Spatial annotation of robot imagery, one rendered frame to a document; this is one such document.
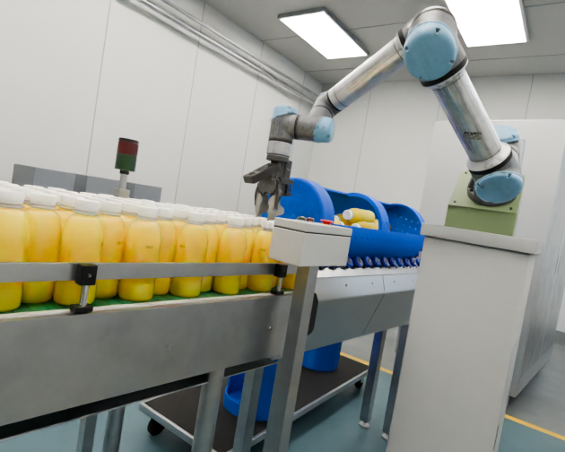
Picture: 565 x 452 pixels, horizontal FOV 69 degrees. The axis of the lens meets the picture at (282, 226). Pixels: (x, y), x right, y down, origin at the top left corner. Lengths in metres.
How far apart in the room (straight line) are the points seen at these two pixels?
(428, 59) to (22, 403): 1.03
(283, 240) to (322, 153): 6.42
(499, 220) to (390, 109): 5.67
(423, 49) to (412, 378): 0.97
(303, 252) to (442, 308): 0.60
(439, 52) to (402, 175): 5.67
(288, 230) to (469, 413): 0.81
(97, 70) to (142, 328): 3.96
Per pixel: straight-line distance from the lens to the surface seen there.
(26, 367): 0.77
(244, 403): 1.62
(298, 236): 0.93
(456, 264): 1.37
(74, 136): 4.48
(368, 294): 1.67
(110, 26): 4.79
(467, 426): 1.46
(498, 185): 1.24
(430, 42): 1.05
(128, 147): 1.39
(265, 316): 1.05
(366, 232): 1.55
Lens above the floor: 1.13
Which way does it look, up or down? 3 degrees down
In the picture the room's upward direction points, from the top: 9 degrees clockwise
